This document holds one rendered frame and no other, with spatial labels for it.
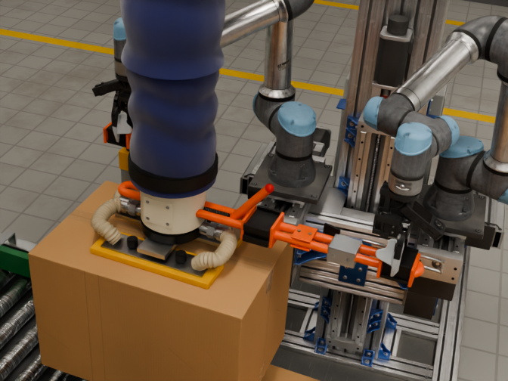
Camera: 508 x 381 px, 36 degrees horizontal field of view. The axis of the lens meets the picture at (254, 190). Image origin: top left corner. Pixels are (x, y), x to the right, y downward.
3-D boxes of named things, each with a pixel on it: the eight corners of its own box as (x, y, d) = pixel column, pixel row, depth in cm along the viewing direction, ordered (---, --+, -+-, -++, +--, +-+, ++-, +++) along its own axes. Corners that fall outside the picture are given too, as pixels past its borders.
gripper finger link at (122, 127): (127, 147, 225) (131, 116, 223) (109, 142, 227) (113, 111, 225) (132, 146, 228) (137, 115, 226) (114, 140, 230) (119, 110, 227)
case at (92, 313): (41, 364, 224) (26, 253, 202) (111, 283, 255) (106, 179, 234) (234, 432, 207) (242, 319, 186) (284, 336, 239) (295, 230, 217)
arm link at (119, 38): (147, 23, 211) (116, 27, 208) (147, 61, 217) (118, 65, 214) (138, 13, 217) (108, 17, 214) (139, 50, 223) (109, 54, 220)
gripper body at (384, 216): (379, 219, 187) (385, 176, 181) (414, 228, 185) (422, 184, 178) (370, 236, 181) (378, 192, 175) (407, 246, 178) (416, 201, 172)
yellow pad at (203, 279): (89, 253, 204) (88, 238, 201) (109, 233, 212) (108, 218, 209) (208, 290, 194) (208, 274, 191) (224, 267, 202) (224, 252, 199)
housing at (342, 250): (325, 261, 190) (327, 247, 187) (333, 246, 195) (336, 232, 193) (353, 270, 188) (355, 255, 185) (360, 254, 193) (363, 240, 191)
